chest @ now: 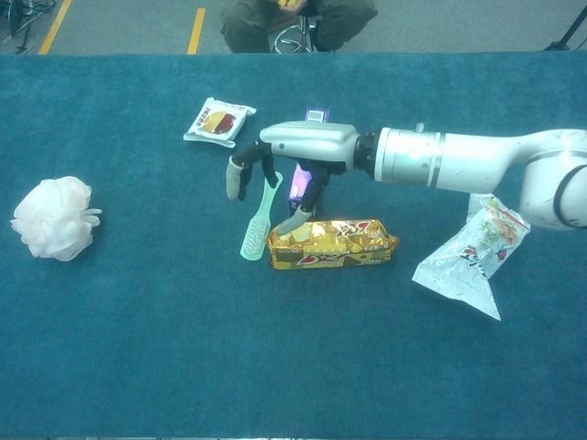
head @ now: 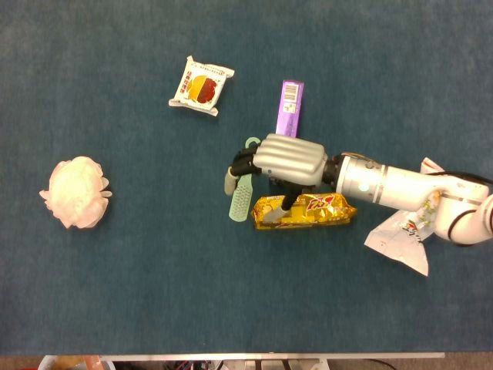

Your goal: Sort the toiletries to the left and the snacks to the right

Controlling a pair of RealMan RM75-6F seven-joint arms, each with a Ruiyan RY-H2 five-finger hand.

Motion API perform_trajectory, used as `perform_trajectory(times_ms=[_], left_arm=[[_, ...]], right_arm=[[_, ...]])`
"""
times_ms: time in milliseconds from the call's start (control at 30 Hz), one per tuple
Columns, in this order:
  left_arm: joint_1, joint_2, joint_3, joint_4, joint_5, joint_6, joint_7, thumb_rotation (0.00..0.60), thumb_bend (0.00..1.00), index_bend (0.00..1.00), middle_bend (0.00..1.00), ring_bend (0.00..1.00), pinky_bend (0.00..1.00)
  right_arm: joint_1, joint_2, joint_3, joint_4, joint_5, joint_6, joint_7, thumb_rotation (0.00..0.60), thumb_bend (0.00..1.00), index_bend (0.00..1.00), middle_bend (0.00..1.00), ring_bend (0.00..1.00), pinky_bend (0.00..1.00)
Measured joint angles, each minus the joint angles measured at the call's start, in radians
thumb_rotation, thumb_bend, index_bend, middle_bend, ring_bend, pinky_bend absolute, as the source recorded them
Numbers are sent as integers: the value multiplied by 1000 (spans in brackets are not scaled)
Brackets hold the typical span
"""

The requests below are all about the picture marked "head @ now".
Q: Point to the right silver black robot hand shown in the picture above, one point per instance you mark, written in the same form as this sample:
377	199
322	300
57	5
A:
292	162

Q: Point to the purple toothpaste box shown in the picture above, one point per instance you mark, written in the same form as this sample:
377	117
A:
289	112

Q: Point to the gold foil snack pack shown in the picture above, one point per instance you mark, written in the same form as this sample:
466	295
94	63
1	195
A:
319	212

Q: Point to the light green brush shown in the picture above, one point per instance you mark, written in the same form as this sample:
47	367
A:
240	204

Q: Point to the small white pastry packet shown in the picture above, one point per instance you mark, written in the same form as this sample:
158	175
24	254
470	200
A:
198	88

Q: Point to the white and red snack bag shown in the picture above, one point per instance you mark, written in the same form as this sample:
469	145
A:
396	243

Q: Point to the white bath loofah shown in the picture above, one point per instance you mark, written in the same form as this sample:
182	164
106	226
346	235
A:
75	192

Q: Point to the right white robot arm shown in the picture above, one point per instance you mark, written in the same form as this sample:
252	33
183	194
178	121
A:
404	181

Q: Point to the teal table cloth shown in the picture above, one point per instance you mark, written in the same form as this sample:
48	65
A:
115	289

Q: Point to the white bucket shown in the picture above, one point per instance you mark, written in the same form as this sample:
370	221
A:
44	364

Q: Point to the white table frame rail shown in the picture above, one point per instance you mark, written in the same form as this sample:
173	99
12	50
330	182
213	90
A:
269	356

